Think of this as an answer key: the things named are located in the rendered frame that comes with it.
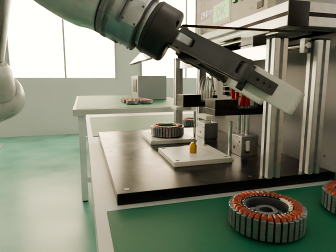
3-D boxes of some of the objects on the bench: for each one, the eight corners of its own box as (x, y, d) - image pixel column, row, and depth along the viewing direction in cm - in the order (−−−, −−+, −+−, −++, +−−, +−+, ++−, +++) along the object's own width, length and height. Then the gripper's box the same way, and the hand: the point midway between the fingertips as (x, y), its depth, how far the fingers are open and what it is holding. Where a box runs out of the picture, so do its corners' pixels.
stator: (235, 244, 39) (236, 219, 39) (223, 208, 50) (224, 188, 50) (319, 247, 39) (322, 221, 38) (289, 209, 50) (290, 189, 49)
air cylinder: (204, 139, 99) (204, 123, 98) (195, 135, 106) (196, 120, 105) (217, 138, 101) (218, 122, 100) (208, 134, 108) (209, 119, 107)
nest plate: (174, 167, 67) (174, 162, 67) (158, 152, 82) (158, 147, 81) (232, 162, 72) (232, 157, 71) (207, 148, 86) (207, 144, 86)
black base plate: (117, 205, 52) (117, 193, 52) (98, 137, 113) (98, 131, 112) (329, 180, 65) (330, 170, 65) (210, 131, 126) (210, 126, 125)
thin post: (228, 161, 72) (229, 121, 70) (225, 160, 73) (226, 120, 72) (233, 161, 72) (235, 121, 71) (230, 159, 74) (232, 120, 72)
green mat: (93, 137, 114) (93, 136, 114) (89, 117, 172) (89, 117, 172) (294, 126, 140) (294, 125, 140) (232, 112, 198) (232, 112, 198)
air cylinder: (240, 157, 76) (241, 136, 75) (227, 150, 83) (227, 131, 83) (257, 155, 78) (258, 135, 77) (242, 149, 85) (243, 130, 84)
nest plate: (150, 144, 90) (150, 141, 90) (141, 136, 105) (141, 132, 104) (196, 142, 94) (196, 138, 94) (181, 133, 109) (181, 130, 108)
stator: (156, 139, 92) (156, 128, 92) (147, 133, 103) (147, 123, 102) (188, 137, 96) (189, 126, 95) (177, 131, 106) (177, 121, 106)
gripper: (146, 55, 54) (246, 112, 54) (115, 36, 29) (298, 141, 30) (166, 18, 52) (268, 77, 53) (151, -35, 28) (341, 77, 29)
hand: (272, 96), depth 42 cm, fingers open, 13 cm apart
